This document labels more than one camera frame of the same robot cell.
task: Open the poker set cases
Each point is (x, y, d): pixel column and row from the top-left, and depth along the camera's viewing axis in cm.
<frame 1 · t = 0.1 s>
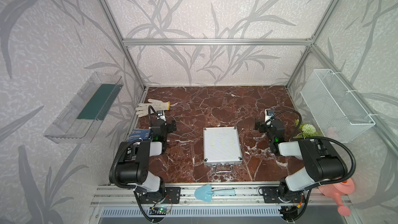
left hand: (165, 119, 94), fingers open
right hand: (264, 116, 94), fingers open
silver aluminium poker case: (221, 148, 95), on the table
white work glove: (144, 112, 106), on the table
blue patterned work glove: (141, 136, 95), on the table
artificial flower pot plant: (308, 130, 82), point 15 cm above the table

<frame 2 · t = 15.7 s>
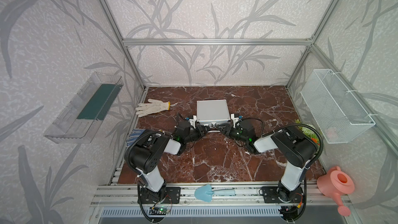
left hand: (210, 129, 89), fingers closed
right hand: (217, 127, 89), fingers open
silver aluminium poker case: (211, 112, 97), point 9 cm above the table
the other named things where they were.

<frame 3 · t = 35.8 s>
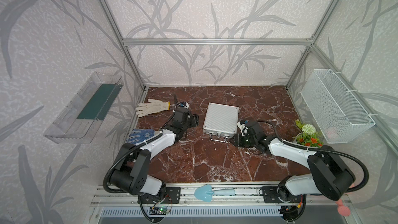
left hand: (195, 116, 90), fingers open
right hand: (230, 140, 87), fingers open
silver aluminium poker case: (221, 121, 97), point 5 cm above the table
the other named things where they were.

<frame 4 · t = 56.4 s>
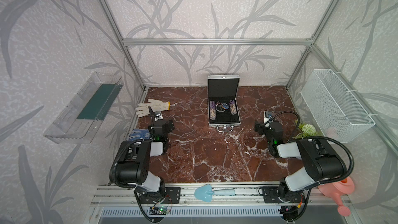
left hand: (161, 120, 94), fingers open
right hand: (264, 118, 94), fingers open
silver aluminium poker case: (223, 101, 111), point 3 cm above the table
left row poker chips: (212, 110, 104), point 4 cm above the table
right row poker chips: (233, 109, 104), point 5 cm above the table
clear acrylic dealer button: (219, 109, 107), point 2 cm above the table
the other named things where they were.

